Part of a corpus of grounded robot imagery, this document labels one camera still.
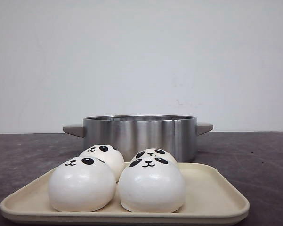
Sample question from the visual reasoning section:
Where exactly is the beige rectangular plastic tray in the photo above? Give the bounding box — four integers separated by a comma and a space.
0, 163, 250, 226

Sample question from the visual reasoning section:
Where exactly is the stainless steel steamer pot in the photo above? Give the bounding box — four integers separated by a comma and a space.
63, 115, 213, 162

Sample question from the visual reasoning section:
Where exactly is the cream panda bun pink bow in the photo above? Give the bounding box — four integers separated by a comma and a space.
130, 148, 177, 163

